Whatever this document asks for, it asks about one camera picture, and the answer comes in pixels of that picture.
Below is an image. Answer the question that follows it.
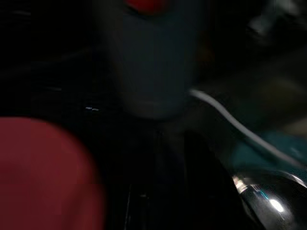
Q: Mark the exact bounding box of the grey tumbler with red logo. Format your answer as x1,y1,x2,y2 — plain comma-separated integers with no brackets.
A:
94,0,201,120

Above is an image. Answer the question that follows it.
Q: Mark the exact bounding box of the thin white hose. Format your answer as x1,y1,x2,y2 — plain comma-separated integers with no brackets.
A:
189,88,307,170

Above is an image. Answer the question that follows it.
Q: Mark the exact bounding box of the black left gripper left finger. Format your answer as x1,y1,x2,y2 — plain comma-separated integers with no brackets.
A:
123,182,158,230

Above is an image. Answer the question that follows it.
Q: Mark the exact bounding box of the teal cloth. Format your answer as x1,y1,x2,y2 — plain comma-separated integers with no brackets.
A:
231,130,307,174

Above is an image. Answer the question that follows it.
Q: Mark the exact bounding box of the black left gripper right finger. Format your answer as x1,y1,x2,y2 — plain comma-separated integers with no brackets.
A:
182,130,250,230

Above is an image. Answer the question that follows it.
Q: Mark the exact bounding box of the metal spoon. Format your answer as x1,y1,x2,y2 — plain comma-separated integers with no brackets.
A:
231,168,307,230

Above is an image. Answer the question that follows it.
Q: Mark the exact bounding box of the pink bowl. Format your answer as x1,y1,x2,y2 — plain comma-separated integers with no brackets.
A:
0,116,107,230

